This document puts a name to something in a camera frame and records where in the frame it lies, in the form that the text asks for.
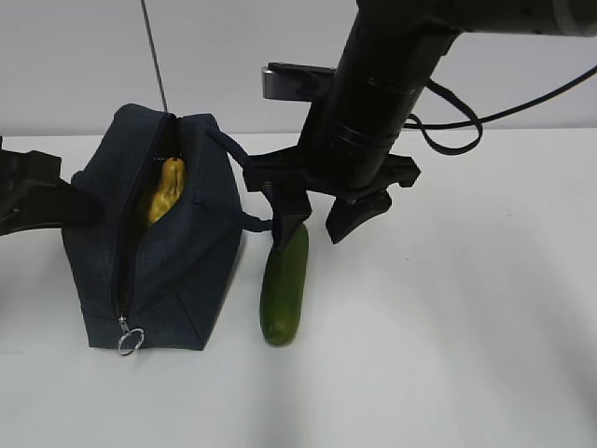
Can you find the dark blue lunch bag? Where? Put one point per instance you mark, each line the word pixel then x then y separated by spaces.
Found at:
pixel 162 287

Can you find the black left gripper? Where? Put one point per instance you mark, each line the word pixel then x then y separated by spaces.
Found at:
pixel 33 196

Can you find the green cucumber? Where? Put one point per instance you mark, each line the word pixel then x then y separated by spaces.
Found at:
pixel 282 290

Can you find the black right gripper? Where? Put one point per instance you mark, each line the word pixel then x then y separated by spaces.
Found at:
pixel 283 176

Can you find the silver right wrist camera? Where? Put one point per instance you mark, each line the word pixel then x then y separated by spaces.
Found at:
pixel 295 82

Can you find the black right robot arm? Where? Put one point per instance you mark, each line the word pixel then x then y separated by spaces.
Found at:
pixel 359 108

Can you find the yellow pear-shaped gourd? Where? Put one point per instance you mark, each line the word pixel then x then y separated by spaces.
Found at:
pixel 158 199

